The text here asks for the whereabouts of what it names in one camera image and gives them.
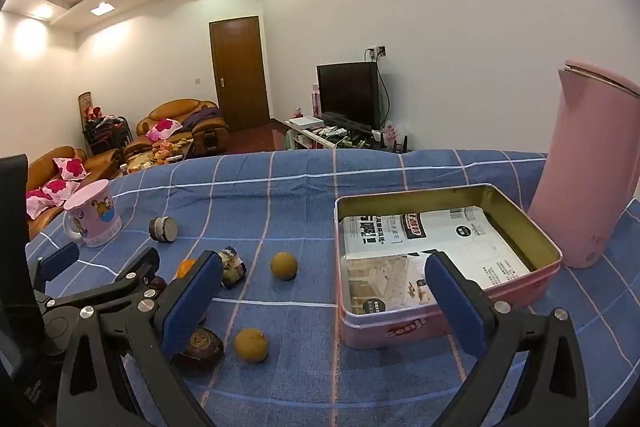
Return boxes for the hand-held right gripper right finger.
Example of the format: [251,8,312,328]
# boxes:
[424,251,591,427]

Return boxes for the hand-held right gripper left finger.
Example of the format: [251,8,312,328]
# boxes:
[56,250,224,427]

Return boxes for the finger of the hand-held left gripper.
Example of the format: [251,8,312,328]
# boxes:
[44,248,167,309]
[31,241,81,303]

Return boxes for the small dark jar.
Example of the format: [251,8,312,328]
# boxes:
[148,216,180,244]

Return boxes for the pink tin box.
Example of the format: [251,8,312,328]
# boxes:
[333,183,564,351]

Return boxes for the yellow-green round fruit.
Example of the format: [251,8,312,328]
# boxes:
[270,252,299,281]

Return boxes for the pink flowered pillow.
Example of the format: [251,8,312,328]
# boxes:
[146,118,183,142]
[41,179,81,208]
[26,189,53,220]
[52,157,87,182]

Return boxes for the pink cartoon mug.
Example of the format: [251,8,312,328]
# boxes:
[62,179,124,248]

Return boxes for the printed paper leaflet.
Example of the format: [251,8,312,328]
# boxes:
[340,205,531,315]

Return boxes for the brown leather sofa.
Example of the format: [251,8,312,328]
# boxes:
[136,99,231,158]
[25,146,126,240]

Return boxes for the cluttered coffee table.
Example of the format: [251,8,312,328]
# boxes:
[122,138,196,175]

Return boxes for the dark rack with clothes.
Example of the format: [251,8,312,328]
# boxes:
[82,104,133,155]

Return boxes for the blue checked cloth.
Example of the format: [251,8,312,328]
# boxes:
[24,148,640,427]

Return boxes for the purple blanket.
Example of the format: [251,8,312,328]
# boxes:
[181,107,223,132]

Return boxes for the black router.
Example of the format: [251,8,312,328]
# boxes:
[380,133,412,152]

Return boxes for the pink electric kettle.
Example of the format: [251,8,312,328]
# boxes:
[527,59,640,269]

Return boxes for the white television stand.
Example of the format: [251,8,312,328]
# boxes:
[284,119,416,154]

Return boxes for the brown wooden door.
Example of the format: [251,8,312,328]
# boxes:
[208,17,271,132]

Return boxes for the black television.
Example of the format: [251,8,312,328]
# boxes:
[316,61,381,131]

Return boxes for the rolled wall scroll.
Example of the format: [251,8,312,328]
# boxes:
[78,92,94,128]

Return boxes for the black power cable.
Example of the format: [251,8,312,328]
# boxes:
[375,54,394,132]

